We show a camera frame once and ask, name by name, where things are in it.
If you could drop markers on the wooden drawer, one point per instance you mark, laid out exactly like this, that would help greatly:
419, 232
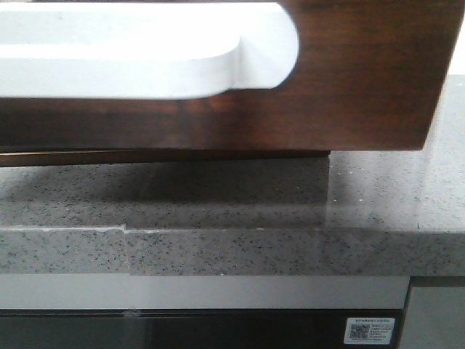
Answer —
368, 78

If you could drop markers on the pale curtain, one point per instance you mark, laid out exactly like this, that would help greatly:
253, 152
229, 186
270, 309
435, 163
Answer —
457, 61

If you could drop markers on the black appliance under counter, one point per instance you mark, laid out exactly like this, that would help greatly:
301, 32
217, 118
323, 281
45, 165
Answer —
187, 328

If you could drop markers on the grey cabinet panel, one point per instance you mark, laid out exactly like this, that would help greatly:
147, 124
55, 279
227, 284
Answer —
434, 314

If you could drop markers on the white QR code sticker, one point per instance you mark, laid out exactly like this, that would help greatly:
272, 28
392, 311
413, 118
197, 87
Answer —
369, 331

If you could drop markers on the white drawer handle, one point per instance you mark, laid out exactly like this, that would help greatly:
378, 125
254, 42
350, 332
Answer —
155, 51

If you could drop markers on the dark wooden drawer cabinet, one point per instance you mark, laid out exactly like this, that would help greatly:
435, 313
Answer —
52, 158

